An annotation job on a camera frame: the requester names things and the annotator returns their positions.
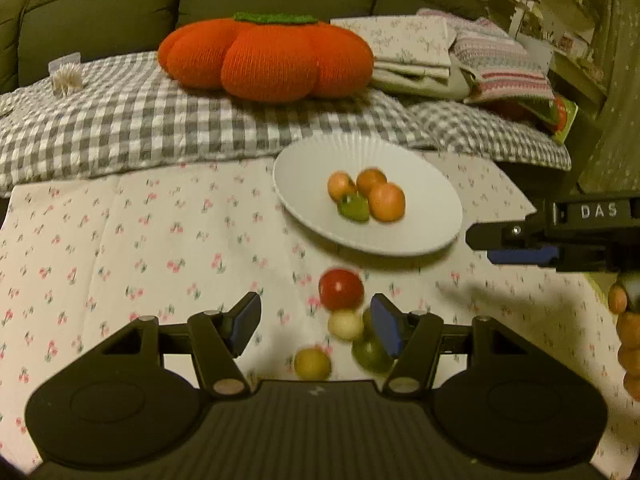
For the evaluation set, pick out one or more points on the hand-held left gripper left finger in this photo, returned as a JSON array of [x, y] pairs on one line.
[[247, 319]]

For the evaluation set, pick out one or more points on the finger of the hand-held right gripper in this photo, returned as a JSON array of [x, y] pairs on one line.
[[517, 256]]

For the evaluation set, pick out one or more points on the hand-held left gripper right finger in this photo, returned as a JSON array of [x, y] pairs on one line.
[[384, 324]]

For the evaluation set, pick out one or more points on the dark green pear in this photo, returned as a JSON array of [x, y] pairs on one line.
[[371, 352]]

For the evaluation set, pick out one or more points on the pale yellow plum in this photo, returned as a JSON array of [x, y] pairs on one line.
[[345, 325]]

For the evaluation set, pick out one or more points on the red tomato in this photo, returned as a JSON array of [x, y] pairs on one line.
[[341, 288]]

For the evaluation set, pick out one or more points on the yellow lemon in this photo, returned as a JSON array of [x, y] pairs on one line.
[[312, 363]]

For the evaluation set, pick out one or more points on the white ribbed plate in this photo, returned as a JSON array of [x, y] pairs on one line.
[[310, 200]]

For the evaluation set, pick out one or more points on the person's right hand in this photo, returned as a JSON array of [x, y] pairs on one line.
[[629, 340]]

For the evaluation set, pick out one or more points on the cherry print cloth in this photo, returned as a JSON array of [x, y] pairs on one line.
[[150, 250]]

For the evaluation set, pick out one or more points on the green lime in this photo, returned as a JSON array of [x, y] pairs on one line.
[[354, 208]]

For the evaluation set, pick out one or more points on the large orange tangerine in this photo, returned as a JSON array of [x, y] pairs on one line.
[[386, 202]]

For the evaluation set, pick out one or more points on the green and red package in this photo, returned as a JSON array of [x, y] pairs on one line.
[[562, 115]]

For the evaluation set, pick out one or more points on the small orange tangerine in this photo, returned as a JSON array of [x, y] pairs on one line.
[[341, 186]]

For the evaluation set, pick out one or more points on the patterned green curtain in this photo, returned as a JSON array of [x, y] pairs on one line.
[[617, 85]]

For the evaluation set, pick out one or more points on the striped knitted blanket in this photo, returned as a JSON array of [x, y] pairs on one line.
[[500, 65]]

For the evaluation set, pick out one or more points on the folded beige cloth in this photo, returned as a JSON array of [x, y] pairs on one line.
[[420, 82]]

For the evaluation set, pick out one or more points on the wooden bookshelf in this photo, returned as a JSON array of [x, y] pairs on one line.
[[565, 20]]

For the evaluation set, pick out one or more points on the grey checked blanket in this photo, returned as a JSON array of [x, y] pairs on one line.
[[150, 125]]

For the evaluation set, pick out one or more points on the folded floral cloth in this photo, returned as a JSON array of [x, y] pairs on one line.
[[405, 37]]

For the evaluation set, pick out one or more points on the orange pumpkin cushion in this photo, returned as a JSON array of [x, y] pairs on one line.
[[270, 57]]

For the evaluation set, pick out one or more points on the white spiky ball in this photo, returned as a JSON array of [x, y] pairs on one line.
[[67, 80]]

